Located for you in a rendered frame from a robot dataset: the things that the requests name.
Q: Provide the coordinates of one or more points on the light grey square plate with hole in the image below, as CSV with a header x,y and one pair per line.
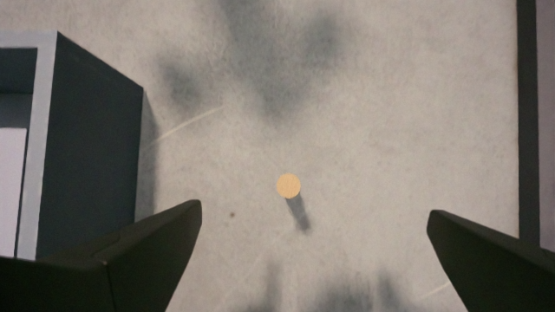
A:
x,y
13,151

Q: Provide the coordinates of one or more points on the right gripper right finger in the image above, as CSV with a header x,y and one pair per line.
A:
x,y
492,271

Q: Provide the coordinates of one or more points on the wooden peg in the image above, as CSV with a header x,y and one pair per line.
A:
x,y
288,184

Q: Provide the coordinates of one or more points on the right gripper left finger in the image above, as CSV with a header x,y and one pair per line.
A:
x,y
134,269

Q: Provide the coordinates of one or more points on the dark grey open box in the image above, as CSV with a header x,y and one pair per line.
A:
x,y
81,170

